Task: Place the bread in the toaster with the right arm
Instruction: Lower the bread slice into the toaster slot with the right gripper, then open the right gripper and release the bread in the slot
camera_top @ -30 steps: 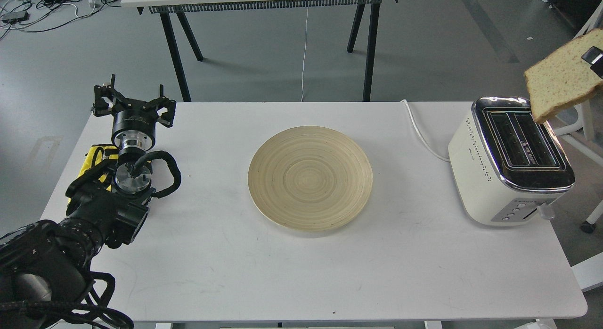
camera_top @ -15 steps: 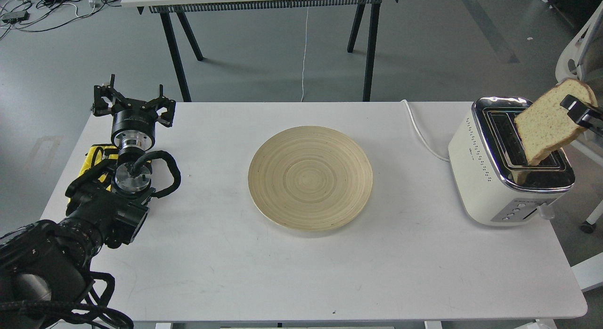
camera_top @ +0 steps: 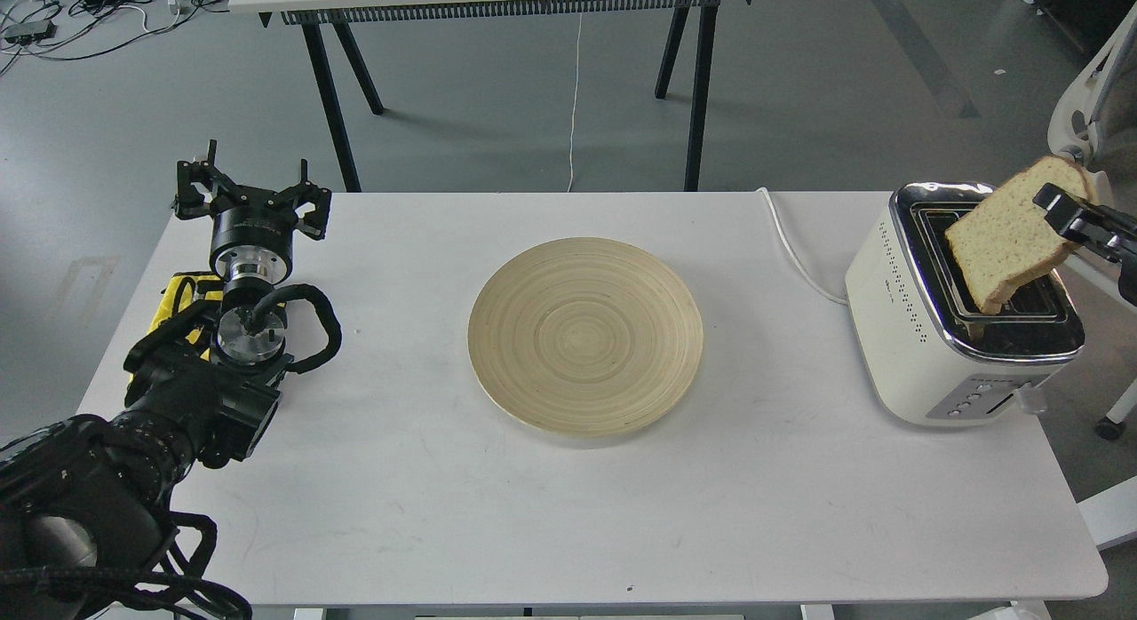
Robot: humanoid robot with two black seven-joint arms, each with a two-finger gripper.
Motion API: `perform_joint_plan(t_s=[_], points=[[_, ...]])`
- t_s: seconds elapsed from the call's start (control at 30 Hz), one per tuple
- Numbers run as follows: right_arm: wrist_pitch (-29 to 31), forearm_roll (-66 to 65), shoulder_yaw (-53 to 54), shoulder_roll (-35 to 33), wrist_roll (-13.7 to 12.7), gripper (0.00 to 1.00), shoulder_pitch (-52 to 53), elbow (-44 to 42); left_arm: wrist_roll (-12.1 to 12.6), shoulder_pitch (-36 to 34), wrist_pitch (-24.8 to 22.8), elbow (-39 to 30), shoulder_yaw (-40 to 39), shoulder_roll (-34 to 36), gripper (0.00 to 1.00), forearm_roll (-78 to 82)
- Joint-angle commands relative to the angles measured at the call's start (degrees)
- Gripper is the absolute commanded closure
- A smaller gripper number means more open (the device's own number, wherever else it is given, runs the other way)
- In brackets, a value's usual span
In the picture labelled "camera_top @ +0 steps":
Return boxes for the white toaster power cable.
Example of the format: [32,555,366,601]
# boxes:
[755,187,852,306]

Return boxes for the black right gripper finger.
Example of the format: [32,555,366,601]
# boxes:
[1032,184,1136,305]

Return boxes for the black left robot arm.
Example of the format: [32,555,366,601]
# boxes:
[1,147,342,619]

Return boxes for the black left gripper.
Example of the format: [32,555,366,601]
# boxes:
[174,139,332,280]

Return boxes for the yellow and black object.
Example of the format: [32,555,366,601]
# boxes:
[124,271,291,407]

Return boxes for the round wooden plate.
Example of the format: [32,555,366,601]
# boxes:
[466,238,705,438]

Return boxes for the slice of brown bread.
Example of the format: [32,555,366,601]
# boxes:
[945,155,1099,315]

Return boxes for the white background table black legs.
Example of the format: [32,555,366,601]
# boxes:
[227,0,752,195]

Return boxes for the white hanging cable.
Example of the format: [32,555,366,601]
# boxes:
[567,13,584,193]

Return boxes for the black power strip and cables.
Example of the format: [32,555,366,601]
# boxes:
[0,0,236,75]

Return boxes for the white office chair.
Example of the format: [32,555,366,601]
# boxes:
[1030,3,1137,441]

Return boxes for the cream and chrome toaster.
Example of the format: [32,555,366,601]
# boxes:
[845,182,1085,427]

